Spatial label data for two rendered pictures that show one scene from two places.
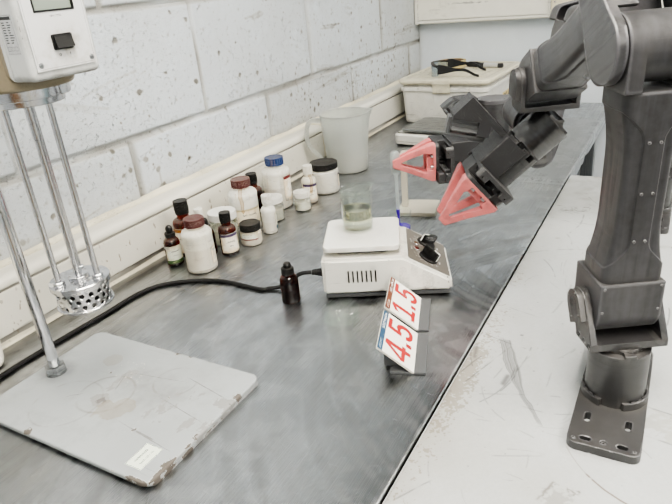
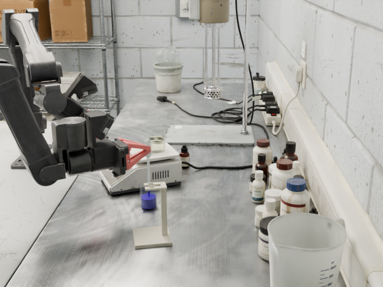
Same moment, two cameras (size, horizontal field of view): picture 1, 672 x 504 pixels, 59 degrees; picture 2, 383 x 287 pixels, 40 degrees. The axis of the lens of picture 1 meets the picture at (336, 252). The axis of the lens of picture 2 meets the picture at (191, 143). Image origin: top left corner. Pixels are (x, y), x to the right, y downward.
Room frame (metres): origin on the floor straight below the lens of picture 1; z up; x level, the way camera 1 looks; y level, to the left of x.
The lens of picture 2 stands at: (2.13, -0.59, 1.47)
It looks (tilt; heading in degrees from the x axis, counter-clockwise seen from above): 19 degrees down; 152
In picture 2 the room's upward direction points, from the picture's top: straight up
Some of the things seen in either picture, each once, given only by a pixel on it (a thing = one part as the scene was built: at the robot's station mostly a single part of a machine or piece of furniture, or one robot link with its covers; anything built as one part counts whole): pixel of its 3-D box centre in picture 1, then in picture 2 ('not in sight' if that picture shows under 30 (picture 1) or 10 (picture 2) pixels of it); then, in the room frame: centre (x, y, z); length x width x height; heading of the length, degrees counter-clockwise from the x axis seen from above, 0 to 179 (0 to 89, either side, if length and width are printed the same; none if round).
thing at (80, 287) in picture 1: (56, 203); (213, 60); (0.63, 0.30, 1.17); 0.07 x 0.07 x 0.25
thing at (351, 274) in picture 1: (379, 257); (143, 168); (0.89, -0.07, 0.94); 0.22 x 0.13 x 0.08; 83
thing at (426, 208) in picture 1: (417, 180); (151, 211); (1.19, -0.18, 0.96); 0.08 x 0.08 x 0.13; 72
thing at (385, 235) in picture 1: (362, 233); (152, 151); (0.89, -0.05, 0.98); 0.12 x 0.12 x 0.01; 83
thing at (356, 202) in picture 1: (358, 206); (155, 139); (0.91, -0.04, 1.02); 0.06 x 0.05 x 0.08; 123
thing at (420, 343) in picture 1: (403, 341); not in sight; (0.67, -0.08, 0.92); 0.09 x 0.06 x 0.04; 168
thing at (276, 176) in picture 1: (276, 181); (294, 204); (1.30, 0.12, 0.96); 0.06 x 0.06 x 0.11
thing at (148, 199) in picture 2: (400, 225); (148, 195); (1.04, -0.13, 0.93); 0.04 x 0.04 x 0.06
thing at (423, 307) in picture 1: (408, 303); not in sight; (0.76, -0.10, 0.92); 0.09 x 0.06 x 0.04; 168
